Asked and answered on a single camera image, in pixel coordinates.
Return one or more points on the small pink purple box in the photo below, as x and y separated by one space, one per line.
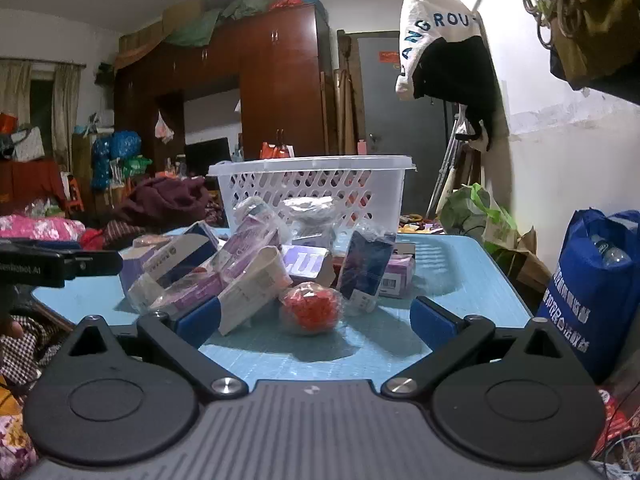
399 275

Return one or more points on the blue plastic bag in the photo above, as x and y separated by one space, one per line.
116 157

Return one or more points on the hanging bags on wall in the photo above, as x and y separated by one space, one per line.
590 25

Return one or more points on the white and navy box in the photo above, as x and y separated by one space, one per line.
175 260

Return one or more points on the orange ball in clear bag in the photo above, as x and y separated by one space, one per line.
311 309

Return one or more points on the black monitor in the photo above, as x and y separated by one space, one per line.
207 156

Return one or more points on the checked cloth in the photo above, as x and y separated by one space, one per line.
30 345

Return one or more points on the clear bag with white item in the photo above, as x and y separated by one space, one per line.
312 220

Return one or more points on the brown wooden wardrobe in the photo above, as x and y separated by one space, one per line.
270 85

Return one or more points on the blue shopping bag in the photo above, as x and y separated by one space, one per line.
590 305

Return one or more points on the purple white box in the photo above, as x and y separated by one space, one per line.
306 263

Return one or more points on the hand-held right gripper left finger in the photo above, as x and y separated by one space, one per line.
200 316

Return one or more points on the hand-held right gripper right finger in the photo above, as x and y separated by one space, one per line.
431 316

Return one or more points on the metal crutches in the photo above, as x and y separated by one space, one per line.
450 170

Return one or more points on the purple tube pack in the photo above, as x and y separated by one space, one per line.
252 240

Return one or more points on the person's left hand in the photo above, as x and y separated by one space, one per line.
11 329

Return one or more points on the white cardboard box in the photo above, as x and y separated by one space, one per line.
252 290

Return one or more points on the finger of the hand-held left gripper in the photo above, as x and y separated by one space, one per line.
95 264

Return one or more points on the brown cardboard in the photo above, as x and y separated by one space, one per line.
525 260

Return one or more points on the pink purple packet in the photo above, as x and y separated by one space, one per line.
192 290

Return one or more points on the clear plastic bottle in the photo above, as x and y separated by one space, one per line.
607 251

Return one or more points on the orange white plastic bag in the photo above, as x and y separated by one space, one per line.
276 150

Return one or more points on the pink floral blanket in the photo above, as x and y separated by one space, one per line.
40 230

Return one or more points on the white plastic basket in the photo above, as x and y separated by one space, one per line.
320 185

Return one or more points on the grey door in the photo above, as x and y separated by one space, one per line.
400 125

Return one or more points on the dark blue packet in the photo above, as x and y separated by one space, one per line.
364 270

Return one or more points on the maroon cloth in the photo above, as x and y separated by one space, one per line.
165 200

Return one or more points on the green tarpaulin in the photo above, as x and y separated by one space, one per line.
200 25

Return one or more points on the beige curtain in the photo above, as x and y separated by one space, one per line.
65 110

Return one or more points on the green plastic bag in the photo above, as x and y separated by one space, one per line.
475 215

